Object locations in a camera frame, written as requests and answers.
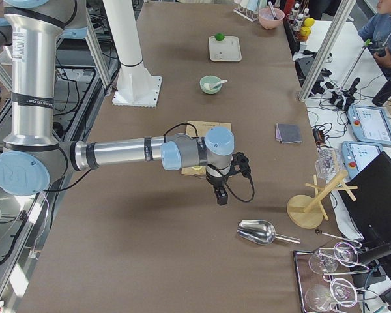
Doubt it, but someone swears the white ceramic soup spoon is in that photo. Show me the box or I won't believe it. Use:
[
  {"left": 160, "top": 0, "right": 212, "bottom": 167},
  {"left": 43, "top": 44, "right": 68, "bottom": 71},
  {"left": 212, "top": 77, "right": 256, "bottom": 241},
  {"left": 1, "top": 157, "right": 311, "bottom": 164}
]
[{"left": 209, "top": 80, "right": 228, "bottom": 90}]

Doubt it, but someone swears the beige rabbit serving tray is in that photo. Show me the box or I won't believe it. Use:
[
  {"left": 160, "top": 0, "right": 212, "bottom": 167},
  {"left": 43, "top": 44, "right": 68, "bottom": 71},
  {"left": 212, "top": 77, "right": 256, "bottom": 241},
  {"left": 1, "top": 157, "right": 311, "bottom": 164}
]
[{"left": 209, "top": 36, "right": 242, "bottom": 62}]

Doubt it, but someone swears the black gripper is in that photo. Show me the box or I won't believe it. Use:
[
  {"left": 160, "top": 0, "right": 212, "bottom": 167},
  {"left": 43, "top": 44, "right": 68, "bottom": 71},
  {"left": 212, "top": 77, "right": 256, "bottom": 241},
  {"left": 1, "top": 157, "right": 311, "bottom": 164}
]
[{"left": 205, "top": 164, "right": 230, "bottom": 205}]

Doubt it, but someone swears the aluminium frame post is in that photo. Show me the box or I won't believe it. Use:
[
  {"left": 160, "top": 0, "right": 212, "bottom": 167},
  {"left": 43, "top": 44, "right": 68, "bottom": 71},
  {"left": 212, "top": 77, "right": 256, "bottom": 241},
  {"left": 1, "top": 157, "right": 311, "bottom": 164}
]
[{"left": 298, "top": 0, "right": 356, "bottom": 102}]

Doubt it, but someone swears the metal tube in bowl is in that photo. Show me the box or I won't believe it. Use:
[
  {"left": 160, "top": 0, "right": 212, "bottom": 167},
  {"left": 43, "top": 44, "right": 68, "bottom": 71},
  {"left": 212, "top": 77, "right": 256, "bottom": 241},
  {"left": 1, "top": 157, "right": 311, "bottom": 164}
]
[{"left": 268, "top": 1, "right": 278, "bottom": 20}]

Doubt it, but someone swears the teach pendant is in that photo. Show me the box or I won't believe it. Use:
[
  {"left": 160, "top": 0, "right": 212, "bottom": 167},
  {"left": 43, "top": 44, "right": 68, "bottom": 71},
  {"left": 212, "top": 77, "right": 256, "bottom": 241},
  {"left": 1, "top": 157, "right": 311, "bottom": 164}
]
[
  {"left": 341, "top": 141, "right": 383, "bottom": 179},
  {"left": 347, "top": 104, "right": 391, "bottom": 147}
]

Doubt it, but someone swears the teach pendant far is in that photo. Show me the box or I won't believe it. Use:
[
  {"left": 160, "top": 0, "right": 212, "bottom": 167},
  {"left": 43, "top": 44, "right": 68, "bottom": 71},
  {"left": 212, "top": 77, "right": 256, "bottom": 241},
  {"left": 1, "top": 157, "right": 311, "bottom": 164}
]
[{"left": 347, "top": 104, "right": 391, "bottom": 147}]

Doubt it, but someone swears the teach pendant near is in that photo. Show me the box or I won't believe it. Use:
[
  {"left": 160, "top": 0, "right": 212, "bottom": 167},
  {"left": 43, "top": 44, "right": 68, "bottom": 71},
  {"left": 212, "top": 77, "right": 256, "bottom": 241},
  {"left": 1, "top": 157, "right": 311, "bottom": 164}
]
[{"left": 341, "top": 141, "right": 383, "bottom": 179}]

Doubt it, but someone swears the bamboo cutting board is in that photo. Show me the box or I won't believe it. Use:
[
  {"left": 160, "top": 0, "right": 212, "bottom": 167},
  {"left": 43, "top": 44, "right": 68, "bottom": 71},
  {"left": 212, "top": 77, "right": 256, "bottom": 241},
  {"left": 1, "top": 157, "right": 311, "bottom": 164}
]
[{"left": 181, "top": 121, "right": 232, "bottom": 176}]

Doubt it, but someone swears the pink bowl with ice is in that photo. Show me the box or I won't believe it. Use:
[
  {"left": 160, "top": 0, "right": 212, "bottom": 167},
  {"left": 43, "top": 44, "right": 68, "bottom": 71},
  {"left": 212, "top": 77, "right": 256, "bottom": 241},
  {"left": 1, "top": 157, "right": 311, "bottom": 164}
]
[{"left": 258, "top": 7, "right": 285, "bottom": 29}]

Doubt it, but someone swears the light green bowl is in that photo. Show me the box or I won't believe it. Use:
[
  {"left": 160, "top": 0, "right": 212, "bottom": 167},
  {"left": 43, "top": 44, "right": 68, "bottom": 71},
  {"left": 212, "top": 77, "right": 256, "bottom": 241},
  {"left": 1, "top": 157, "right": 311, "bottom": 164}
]
[{"left": 199, "top": 75, "right": 222, "bottom": 95}]

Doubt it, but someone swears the metal scoop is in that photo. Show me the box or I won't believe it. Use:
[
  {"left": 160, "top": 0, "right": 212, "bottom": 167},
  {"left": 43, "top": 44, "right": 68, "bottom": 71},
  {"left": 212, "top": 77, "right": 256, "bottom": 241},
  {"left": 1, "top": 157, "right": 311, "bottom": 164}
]
[{"left": 237, "top": 220, "right": 301, "bottom": 245}]

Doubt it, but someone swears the green lime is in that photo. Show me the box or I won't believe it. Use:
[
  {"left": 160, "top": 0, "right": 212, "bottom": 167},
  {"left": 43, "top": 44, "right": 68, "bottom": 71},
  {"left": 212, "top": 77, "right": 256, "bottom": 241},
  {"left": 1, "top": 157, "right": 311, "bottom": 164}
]
[{"left": 214, "top": 33, "right": 225, "bottom": 42}]

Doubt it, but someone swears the grey folded cloth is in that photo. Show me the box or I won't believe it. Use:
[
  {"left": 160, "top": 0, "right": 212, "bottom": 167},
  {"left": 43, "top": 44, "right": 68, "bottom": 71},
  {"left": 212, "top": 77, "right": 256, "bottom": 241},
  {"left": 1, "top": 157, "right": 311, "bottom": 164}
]
[{"left": 275, "top": 123, "right": 302, "bottom": 144}]

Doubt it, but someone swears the wooden mug tree stand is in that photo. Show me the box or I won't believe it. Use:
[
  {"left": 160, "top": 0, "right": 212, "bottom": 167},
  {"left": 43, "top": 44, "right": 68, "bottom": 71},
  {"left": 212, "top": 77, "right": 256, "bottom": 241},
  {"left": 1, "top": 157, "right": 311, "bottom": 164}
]
[{"left": 287, "top": 170, "right": 358, "bottom": 229}]

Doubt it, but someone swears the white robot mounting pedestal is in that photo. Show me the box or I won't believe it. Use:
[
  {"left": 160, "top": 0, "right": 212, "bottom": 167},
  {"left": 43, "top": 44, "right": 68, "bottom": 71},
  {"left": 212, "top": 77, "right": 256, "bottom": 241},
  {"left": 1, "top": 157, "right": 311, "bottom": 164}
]
[{"left": 104, "top": 0, "right": 162, "bottom": 108}]

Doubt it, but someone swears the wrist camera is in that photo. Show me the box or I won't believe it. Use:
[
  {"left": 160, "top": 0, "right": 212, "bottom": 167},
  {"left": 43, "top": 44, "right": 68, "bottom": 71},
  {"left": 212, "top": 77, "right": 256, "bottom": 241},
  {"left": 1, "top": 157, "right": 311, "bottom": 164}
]
[{"left": 229, "top": 152, "right": 252, "bottom": 179}]

